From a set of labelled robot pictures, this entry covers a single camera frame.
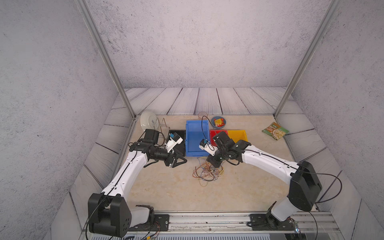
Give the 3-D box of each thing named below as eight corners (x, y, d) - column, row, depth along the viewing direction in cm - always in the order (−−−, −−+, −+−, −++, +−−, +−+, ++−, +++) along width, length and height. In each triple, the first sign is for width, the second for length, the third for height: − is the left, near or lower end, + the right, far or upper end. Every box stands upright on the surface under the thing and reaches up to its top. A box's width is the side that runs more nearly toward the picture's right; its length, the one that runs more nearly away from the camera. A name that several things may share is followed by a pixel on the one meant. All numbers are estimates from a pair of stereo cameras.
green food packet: (277, 142, 107) (278, 140, 105) (262, 131, 113) (263, 129, 112) (288, 133, 112) (289, 131, 110) (273, 123, 119) (274, 121, 117)
